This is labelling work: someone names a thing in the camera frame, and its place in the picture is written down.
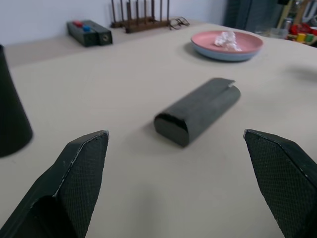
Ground dark-rimmed clear eyeglasses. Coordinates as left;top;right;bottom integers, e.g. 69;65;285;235
168;16;191;31

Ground plain black box with hole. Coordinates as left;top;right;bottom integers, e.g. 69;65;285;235
88;20;113;47

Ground white paper ball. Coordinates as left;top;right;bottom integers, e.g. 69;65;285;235
214;31;236;47
226;39;243;52

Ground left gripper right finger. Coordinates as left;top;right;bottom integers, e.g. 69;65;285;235
243;128;317;238

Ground grey glasses case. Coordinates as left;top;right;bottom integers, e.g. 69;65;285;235
153;77;242;149

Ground dark grey cabinet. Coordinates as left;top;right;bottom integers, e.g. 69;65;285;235
223;0;284;32

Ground brown wooden peg rack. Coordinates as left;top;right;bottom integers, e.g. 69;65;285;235
110;0;172;34

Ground black plastic cup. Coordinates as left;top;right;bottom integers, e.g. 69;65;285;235
0;44;34;158

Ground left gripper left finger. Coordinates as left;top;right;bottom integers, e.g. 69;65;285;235
0;129;110;238

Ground pink plate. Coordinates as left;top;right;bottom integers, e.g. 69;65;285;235
190;30;264;54

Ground light blue plate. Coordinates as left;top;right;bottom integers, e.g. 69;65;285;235
192;44;261;62

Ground black box with coloured buttons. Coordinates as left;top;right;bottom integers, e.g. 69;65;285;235
66;19;100;48

